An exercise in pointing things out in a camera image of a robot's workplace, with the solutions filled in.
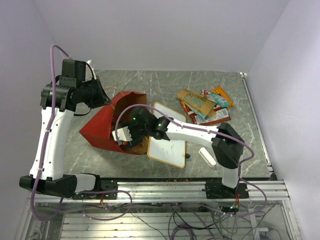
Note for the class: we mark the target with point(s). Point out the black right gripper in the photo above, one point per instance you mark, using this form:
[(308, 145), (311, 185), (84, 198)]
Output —
[(135, 141)]

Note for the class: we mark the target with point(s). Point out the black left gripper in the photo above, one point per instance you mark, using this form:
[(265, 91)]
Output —
[(102, 99)]

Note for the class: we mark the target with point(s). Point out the red brown paper bag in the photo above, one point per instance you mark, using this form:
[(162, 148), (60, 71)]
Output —
[(98, 130)]

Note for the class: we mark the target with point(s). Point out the brown teal chips bag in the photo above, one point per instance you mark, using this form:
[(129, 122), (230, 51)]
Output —
[(202, 106)]

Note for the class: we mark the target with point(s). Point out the teal snack bar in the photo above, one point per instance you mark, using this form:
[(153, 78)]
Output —
[(215, 98)]

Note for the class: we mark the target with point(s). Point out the red Doritos bag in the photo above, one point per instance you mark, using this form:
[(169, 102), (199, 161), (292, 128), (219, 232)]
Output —
[(221, 115)]

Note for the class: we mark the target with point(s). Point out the orange honey snack bag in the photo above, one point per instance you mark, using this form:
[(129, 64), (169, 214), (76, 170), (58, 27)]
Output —
[(219, 90)]

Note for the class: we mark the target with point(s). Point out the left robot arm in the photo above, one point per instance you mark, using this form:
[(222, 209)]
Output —
[(76, 84)]

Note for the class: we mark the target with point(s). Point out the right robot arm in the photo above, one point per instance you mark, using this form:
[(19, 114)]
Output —
[(226, 143)]

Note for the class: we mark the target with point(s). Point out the yellow framed whiteboard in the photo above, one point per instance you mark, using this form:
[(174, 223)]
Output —
[(169, 152)]

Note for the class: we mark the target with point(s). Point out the white whiteboard eraser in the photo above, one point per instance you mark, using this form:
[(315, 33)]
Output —
[(206, 156)]

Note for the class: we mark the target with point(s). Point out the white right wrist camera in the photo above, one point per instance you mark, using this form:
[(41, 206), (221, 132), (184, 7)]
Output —
[(122, 134)]

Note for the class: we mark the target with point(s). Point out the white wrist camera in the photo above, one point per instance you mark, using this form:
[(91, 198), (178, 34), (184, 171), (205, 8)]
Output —
[(89, 70), (122, 134)]

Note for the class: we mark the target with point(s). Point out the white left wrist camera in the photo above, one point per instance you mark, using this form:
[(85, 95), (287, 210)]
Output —
[(89, 70)]

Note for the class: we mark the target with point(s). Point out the aluminium mounting rail frame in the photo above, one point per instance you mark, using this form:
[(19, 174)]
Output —
[(156, 201)]

